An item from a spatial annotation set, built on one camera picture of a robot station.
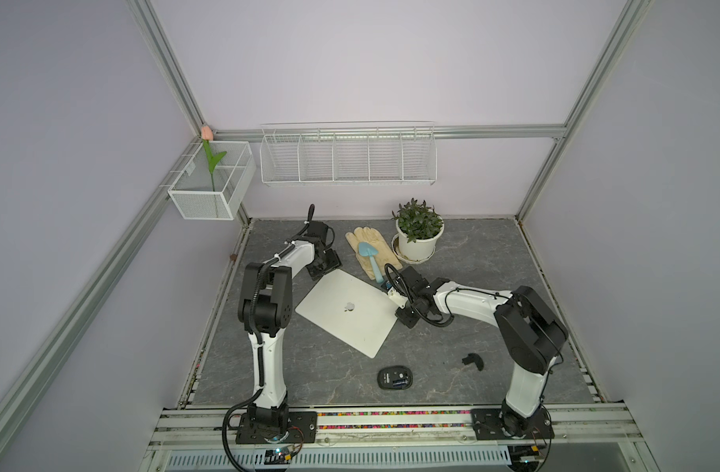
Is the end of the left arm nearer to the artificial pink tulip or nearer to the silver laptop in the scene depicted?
the silver laptop

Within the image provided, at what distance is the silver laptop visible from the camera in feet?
2.92

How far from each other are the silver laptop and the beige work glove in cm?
8

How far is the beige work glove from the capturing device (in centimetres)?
107
